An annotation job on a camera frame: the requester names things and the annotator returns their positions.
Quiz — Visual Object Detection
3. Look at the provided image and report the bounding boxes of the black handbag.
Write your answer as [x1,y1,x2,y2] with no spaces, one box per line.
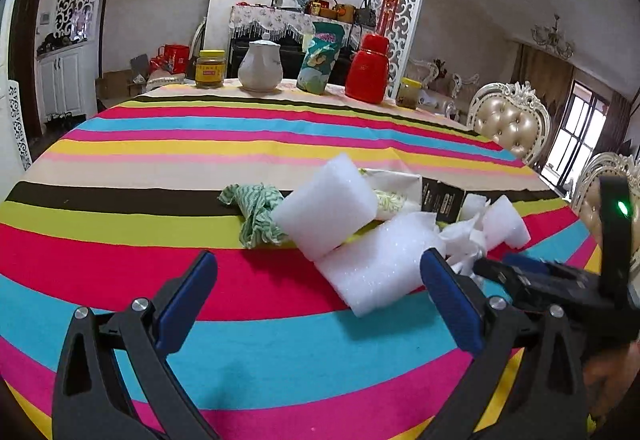
[354,0,376,28]

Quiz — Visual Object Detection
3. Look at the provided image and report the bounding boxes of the chandelier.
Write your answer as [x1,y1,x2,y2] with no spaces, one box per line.
[530,14,575,61]

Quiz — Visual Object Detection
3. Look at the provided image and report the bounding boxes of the person right hand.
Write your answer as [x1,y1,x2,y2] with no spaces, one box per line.
[582,342,639,420]

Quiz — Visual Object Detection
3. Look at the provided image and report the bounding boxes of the white foam block left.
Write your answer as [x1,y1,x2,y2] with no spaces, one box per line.
[271,154,378,261]

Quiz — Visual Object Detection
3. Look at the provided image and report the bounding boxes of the far tufted beige chair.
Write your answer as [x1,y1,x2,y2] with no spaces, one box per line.
[466,82,551,166]

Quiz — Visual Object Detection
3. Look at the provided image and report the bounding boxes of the white ceramic teapot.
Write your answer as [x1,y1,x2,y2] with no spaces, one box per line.
[238,32,283,92]

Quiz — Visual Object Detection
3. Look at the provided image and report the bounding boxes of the yellow lidded jar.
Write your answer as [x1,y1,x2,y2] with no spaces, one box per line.
[194,49,227,88]
[396,77,422,110]

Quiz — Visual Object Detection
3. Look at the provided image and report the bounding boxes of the red plastic jug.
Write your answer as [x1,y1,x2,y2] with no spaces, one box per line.
[345,34,390,104]

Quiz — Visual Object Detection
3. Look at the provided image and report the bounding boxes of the silver foil packet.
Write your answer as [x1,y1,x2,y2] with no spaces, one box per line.
[359,168,422,221]

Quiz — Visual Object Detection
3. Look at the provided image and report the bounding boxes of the sideboard with lace cloth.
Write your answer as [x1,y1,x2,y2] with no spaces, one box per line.
[226,4,373,86]

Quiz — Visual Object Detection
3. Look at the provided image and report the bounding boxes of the green patterned cloth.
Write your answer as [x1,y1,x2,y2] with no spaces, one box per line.
[218,183,288,249]

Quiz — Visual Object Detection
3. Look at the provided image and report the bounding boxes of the yellow lidded jar right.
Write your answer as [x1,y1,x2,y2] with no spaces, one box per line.
[396,77,422,110]

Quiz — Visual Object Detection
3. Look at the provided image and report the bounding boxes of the black small carton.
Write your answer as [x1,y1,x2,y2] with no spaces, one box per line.
[421,178,465,224]

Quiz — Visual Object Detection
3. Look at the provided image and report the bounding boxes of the striped colourful tablecloth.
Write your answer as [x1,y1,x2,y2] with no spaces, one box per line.
[1,82,600,439]

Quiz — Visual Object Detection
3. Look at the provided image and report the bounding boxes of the green floral bag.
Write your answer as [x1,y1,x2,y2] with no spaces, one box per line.
[296,22,345,94]

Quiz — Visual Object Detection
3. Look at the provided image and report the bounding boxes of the white foam wedge front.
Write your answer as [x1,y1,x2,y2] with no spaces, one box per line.
[316,212,446,318]

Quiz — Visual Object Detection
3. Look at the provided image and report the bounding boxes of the tufted beige chair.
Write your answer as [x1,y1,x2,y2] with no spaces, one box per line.
[466,82,551,166]
[569,150,640,246]

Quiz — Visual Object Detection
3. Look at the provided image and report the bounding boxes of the yellow lidded jar left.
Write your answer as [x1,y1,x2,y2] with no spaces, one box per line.
[194,49,227,88]

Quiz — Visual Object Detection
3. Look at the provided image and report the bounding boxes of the white foam block right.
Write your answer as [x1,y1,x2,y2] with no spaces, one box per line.
[480,195,530,250]

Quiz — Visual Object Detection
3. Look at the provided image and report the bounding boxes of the white tissue pile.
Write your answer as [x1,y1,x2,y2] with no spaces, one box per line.
[439,193,489,286]

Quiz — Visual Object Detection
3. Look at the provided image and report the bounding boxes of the near tufted beige chair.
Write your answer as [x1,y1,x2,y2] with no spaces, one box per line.
[569,150,640,246]

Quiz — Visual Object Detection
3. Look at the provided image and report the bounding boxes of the white foam block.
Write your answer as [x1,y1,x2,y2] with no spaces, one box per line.
[271,154,378,261]
[480,195,530,250]

